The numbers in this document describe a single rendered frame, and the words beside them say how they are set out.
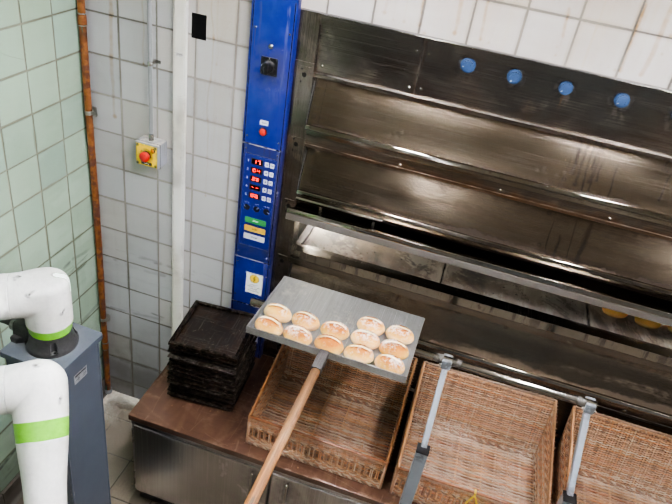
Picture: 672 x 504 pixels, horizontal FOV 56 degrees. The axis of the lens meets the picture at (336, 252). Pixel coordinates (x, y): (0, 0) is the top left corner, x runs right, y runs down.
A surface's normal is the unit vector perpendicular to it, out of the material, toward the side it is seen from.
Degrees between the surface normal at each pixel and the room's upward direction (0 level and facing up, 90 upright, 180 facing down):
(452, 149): 70
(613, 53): 90
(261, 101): 90
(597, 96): 90
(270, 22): 90
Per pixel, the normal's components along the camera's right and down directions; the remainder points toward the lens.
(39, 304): 0.33, 0.53
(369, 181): -0.21, 0.18
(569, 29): -0.28, 0.49
